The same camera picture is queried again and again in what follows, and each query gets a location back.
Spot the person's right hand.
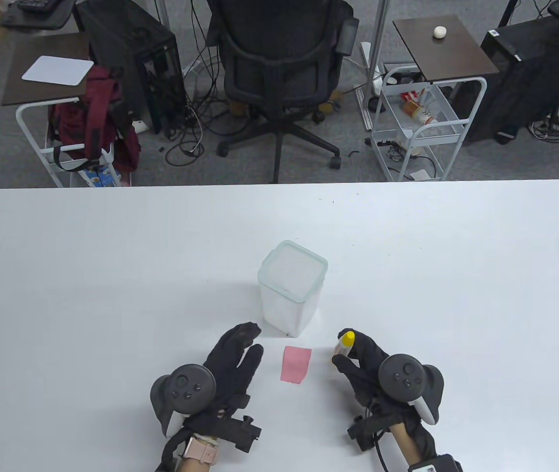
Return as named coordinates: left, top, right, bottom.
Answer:
left=332, top=328, right=394, bottom=414

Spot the person's left hand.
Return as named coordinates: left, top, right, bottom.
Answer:
left=203, top=322, right=264, bottom=424

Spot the liquid glue bottle yellow base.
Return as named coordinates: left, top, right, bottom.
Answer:
left=334, top=331, right=356, bottom=356

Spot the pink card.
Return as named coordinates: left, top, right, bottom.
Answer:
left=280, top=346, right=312, bottom=384

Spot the clear plastic container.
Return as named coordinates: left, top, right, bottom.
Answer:
left=258, top=240, right=329, bottom=338

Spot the person's left forearm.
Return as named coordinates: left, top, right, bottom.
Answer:
left=176, top=455, right=217, bottom=472

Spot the black box on right forearm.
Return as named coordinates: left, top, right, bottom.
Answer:
left=407, top=455, right=463, bottom=472

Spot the grey right hand controller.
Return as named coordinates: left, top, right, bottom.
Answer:
left=378, top=354, right=445, bottom=425

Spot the grey hand controller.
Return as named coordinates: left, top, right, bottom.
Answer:
left=378, top=354, right=445, bottom=425
left=150, top=363, right=217, bottom=438

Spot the grey left hand controller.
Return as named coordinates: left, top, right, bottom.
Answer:
left=150, top=363, right=217, bottom=438

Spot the pink wrist watch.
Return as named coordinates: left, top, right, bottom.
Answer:
left=184, top=437, right=219, bottom=465

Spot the blue box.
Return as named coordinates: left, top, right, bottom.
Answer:
left=79, top=165, right=124, bottom=188

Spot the red white snack packet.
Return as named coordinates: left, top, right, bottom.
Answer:
left=400, top=90, right=453, bottom=126

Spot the red backpack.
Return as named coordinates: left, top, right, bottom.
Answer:
left=47, top=65, right=141, bottom=173

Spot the black office chair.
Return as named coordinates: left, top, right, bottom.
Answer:
left=207, top=0, right=360, bottom=184

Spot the white cart with brown top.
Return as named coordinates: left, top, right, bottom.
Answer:
left=372, top=15, right=500, bottom=182
left=1, top=33, right=132, bottom=188

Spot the black computer tower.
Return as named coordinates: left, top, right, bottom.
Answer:
left=466, top=0, right=559, bottom=145
left=73, top=0, right=186, bottom=136

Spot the white mouse pad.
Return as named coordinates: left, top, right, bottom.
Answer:
left=22, top=56, right=94, bottom=86

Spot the black keyboard tray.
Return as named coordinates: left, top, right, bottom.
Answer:
left=0, top=0, right=74, bottom=30

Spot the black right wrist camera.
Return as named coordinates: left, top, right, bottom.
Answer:
left=347, top=412, right=403, bottom=452

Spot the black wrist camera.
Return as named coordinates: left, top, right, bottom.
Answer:
left=347, top=412, right=403, bottom=452
left=184, top=393, right=262, bottom=453

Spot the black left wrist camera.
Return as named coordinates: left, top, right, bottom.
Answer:
left=184, top=393, right=262, bottom=453

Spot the black braided cable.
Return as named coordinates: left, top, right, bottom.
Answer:
left=373, top=403, right=393, bottom=472

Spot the aluminium post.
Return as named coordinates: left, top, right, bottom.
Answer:
left=366, top=0, right=389, bottom=131

